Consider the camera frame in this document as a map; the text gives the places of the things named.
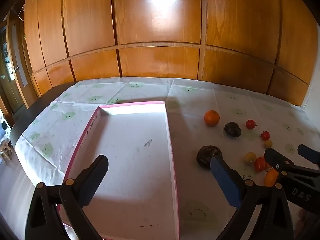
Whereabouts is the orange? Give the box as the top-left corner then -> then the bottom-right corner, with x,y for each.
204,110 -> 220,127

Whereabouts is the dark shiny wrinkled fruit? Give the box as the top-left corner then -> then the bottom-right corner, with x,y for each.
196,145 -> 222,168

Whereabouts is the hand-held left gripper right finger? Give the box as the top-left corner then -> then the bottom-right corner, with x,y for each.
210,155 -> 295,240

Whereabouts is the small wooden stool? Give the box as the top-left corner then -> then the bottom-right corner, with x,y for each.
0,141 -> 14,165

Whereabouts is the oblong orange-yellow tomato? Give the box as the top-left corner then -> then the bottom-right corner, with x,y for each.
264,168 -> 279,187

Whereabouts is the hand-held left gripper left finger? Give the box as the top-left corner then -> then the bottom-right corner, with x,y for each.
25,154 -> 109,240

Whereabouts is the wooden wardrobe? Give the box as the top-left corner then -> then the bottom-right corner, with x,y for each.
22,0 -> 318,107

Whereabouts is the pink shallow cardboard box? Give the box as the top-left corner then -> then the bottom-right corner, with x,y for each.
57,101 -> 180,240

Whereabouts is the dark brown fruit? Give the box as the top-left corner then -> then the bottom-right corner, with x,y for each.
224,122 -> 242,138

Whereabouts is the person's right hand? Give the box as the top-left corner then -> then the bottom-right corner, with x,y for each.
297,209 -> 308,233

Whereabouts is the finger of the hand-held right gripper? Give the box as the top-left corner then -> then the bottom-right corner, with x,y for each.
264,147 -> 295,178
297,144 -> 320,167

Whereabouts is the wooden door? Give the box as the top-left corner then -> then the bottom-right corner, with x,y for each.
5,12 -> 33,115

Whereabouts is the white cloud-print tablecloth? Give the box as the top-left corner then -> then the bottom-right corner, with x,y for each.
14,77 -> 320,240

